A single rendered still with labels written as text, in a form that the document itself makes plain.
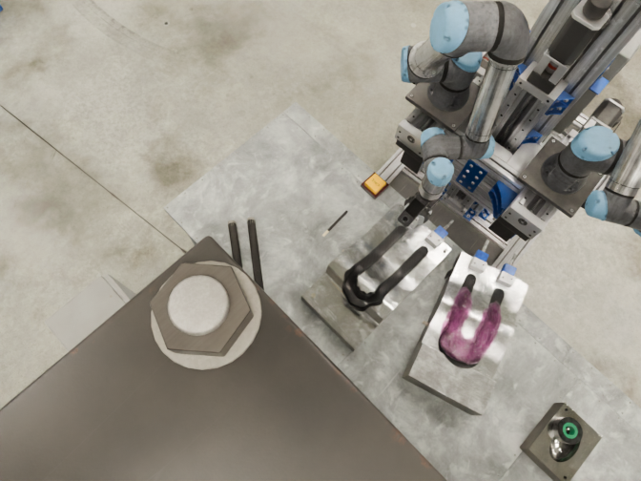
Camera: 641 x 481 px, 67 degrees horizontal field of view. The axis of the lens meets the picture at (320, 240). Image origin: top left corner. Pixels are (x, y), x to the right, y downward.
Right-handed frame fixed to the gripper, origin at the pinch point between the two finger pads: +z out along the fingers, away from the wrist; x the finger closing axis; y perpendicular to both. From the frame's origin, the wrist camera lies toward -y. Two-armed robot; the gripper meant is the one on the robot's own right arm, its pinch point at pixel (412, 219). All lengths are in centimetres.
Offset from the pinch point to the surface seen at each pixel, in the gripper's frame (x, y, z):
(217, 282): -6, -73, -114
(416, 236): -5.4, -3.3, 1.7
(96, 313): 25, -92, -56
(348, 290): -2.2, -34.8, 3.6
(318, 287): 6.2, -41.5, 4.9
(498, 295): -40.4, 2.8, 5.7
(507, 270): -36.9, 11.6, 3.7
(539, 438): -78, -26, 4
